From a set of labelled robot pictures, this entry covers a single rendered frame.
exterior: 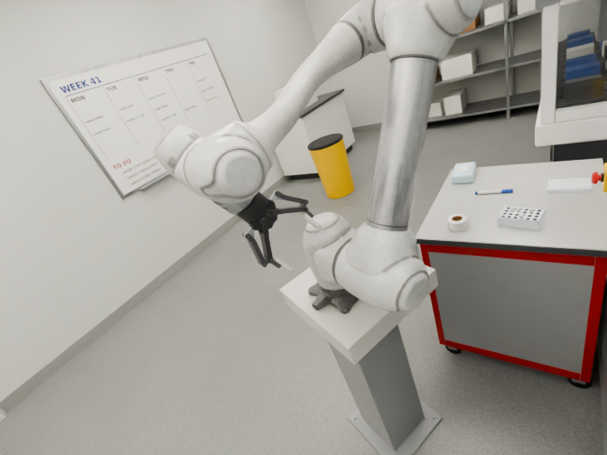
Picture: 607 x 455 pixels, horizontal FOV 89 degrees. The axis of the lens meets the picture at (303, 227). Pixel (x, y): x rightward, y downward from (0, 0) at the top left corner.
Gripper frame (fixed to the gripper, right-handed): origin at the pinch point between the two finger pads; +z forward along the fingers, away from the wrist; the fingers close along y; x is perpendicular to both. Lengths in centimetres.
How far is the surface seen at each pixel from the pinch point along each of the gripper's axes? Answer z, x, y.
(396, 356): 62, -1, 10
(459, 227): 55, 2, -43
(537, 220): 60, 23, -53
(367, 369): 51, -1, 19
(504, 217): 59, 13, -52
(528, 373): 130, 17, -16
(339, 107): 134, -307, -248
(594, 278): 74, 39, -43
